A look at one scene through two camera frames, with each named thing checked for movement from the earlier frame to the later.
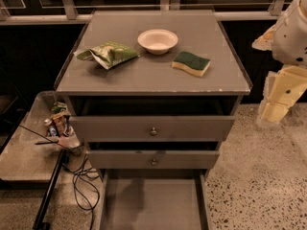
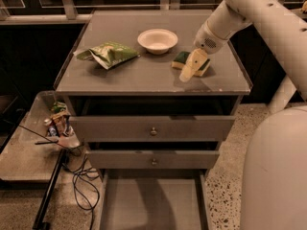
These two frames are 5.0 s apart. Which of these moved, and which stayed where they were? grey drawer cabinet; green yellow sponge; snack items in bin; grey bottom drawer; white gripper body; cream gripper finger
Moved: white gripper body; cream gripper finger
Stayed: grey bottom drawer; grey drawer cabinet; green yellow sponge; snack items in bin
